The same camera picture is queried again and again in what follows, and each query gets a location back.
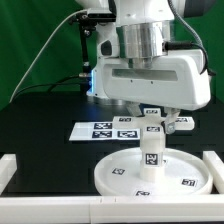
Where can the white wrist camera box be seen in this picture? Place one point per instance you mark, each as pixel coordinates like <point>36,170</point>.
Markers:
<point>109,49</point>

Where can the white fence block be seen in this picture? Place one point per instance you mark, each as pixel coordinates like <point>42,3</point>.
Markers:
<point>8,166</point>
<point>216,168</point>

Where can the white marker tag board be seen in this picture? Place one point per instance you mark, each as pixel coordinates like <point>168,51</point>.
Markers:
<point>101,131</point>

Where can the white round table top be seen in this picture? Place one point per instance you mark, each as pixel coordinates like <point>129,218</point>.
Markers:
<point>181,173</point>

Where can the white right fence block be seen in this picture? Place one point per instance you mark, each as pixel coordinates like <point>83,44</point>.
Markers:
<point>216,168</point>

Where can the white left fence block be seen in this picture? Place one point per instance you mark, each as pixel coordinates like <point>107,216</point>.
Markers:
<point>8,166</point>

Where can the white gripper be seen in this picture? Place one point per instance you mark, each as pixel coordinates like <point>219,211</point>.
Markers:
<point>173,80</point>

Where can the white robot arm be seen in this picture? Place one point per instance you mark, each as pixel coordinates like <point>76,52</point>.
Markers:
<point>147,53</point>

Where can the white front fence rail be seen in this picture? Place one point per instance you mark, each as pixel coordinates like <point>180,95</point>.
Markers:
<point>97,210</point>

